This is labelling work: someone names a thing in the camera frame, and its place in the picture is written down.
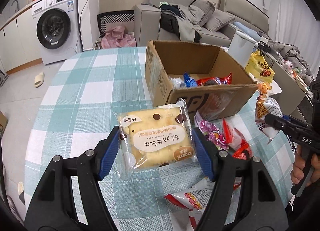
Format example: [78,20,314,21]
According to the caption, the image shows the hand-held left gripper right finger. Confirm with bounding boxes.
[192,127,297,231]

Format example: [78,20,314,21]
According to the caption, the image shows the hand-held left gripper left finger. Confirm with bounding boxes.
[24,125,120,231]

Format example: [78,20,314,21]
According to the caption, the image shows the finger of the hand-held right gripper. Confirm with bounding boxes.
[284,115,317,131]
[264,113,300,138]

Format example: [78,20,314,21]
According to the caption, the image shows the white packet with orange print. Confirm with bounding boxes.
[254,96,285,139]

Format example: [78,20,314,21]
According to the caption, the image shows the purple snack packet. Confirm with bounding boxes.
[194,111,229,152]

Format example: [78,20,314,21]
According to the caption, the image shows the white and red snack packet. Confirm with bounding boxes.
[222,118,253,161]

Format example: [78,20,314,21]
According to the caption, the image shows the cream biscuit packet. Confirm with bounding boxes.
[113,98,193,173]

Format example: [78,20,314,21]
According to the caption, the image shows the white packet with red base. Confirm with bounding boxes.
[164,178,217,231]

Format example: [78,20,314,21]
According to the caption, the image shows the brown cardboard box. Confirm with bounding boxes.
[144,40,258,121]

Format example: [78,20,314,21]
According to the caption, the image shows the red cookie packet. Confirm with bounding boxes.
[196,72,233,86]

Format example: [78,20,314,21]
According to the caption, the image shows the blue foil snack packet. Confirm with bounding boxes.
[183,72,198,88]

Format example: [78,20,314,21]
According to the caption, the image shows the small white snack packet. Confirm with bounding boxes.
[168,76,187,89]

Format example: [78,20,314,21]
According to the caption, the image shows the person's right hand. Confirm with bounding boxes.
[291,143,320,189]

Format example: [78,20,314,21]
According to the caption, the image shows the orange peels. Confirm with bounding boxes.
[257,82,273,96]

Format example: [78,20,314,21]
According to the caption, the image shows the clear plastic food bag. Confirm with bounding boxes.
[281,58,309,76]

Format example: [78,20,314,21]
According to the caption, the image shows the yellow plastic bag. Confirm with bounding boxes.
[245,50,275,84]

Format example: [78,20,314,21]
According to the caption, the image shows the green checked tablecloth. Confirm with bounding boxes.
[24,46,300,231]

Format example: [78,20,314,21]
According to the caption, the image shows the grey duvet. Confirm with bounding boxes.
[269,40,314,76]

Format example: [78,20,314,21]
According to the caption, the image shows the black device on stand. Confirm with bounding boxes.
[255,36,272,55]

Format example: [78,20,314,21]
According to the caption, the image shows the white cylindrical bin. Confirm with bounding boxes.
[227,31,257,68]

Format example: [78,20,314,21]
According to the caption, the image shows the light blue pillow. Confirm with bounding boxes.
[233,21,262,40]

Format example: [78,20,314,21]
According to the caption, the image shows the beige slipper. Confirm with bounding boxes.
[34,72,45,88]

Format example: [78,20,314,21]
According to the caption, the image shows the small cardboard floor box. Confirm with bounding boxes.
[0,111,9,141]

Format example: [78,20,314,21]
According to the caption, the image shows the pink cloth pile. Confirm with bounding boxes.
[100,26,137,50]

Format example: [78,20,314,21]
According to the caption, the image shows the white curtain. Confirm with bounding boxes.
[265,0,310,46]

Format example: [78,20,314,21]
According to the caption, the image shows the light grey pillow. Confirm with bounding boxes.
[204,10,237,33]

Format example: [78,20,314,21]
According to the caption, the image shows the grey sofa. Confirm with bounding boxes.
[134,0,273,46]

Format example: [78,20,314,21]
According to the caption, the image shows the grey clothes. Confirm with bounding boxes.
[175,5,203,43]

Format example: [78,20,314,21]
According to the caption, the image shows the white washing machine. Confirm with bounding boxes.
[31,0,83,66]

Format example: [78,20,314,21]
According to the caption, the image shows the dark grey pillow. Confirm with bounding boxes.
[190,0,216,28]

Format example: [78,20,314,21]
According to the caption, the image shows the black patterned chair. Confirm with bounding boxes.
[97,10,135,38]

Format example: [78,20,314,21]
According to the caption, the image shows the black jacket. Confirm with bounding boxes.
[159,3,185,39]

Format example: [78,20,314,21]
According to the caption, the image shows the white lower kitchen cabinets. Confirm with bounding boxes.
[0,0,44,74]

